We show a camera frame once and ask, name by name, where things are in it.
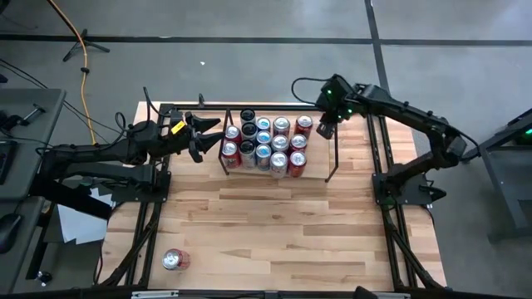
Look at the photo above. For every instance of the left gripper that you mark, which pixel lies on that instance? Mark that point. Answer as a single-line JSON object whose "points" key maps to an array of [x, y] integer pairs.
{"points": [[172, 139]]}

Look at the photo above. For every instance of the black keyboard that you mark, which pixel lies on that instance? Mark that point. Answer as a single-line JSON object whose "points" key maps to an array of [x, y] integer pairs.
{"points": [[5, 162]]}

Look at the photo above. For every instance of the black round knob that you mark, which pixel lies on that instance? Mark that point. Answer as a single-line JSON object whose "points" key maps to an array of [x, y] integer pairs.
{"points": [[43, 277]]}

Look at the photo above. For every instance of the tall white Celsius can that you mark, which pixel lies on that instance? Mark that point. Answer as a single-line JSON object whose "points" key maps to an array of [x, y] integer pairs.
{"points": [[249, 129], [247, 148], [248, 115]]}

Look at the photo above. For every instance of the yellow tag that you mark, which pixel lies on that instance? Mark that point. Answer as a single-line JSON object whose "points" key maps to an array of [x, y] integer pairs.
{"points": [[178, 127]]}

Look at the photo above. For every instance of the white paper sheets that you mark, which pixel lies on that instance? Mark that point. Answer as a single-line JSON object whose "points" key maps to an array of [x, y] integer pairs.
{"points": [[79, 226]]}

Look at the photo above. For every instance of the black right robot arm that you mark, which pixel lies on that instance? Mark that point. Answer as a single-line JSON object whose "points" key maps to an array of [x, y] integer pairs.
{"points": [[415, 114]]}

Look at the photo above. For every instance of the dark grey side desk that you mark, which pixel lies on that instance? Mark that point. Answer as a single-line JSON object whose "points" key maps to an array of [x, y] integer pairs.
{"points": [[37, 124], [25, 266]]}

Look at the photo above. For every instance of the grey equipment stand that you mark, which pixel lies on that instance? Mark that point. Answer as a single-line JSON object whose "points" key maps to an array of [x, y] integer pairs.
{"points": [[515, 187]]}

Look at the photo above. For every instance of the black metal table frame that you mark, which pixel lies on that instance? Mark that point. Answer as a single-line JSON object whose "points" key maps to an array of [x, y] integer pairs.
{"points": [[270, 107]]}

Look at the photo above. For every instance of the wooden shelf black frame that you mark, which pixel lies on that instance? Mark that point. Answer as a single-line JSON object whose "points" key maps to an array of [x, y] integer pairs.
{"points": [[320, 166]]}

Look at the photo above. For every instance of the black tripod base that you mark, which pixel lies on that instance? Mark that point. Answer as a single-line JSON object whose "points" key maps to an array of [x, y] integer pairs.
{"points": [[85, 41]]}

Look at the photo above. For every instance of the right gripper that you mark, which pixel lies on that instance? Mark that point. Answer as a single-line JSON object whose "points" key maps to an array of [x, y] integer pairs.
{"points": [[336, 99]]}

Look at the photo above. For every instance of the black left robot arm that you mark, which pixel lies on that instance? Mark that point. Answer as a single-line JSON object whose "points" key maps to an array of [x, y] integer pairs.
{"points": [[83, 151]]}

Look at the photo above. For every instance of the black desk clamp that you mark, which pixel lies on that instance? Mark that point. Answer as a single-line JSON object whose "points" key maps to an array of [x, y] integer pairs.
{"points": [[25, 117]]}

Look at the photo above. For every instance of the blue silver Red Bull can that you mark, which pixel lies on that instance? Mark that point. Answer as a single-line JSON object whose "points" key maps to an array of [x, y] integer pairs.
{"points": [[264, 137], [263, 123], [263, 151]]}

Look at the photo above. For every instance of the silver aluminium bracket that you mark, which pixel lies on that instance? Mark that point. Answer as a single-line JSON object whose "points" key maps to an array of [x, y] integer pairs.
{"points": [[154, 294], [395, 296]]}

